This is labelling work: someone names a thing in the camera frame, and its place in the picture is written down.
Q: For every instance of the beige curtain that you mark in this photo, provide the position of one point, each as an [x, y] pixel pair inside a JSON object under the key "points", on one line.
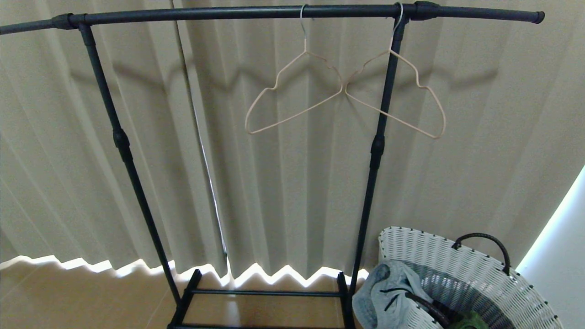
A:
{"points": [[283, 183]]}

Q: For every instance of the black clothes rack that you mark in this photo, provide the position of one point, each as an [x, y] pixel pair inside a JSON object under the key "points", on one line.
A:
{"points": [[228, 14]]}

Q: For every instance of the white laundry basket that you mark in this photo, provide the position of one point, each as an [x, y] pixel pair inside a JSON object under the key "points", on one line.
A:
{"points": [[457, 256]]}

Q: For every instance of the pale grey shorts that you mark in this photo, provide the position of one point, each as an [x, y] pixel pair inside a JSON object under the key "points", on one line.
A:
{"points": [[379, 292]]}

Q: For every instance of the green long-sleeved shirt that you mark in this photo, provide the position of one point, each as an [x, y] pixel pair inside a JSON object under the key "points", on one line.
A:
{"points": [[470, 321]]}

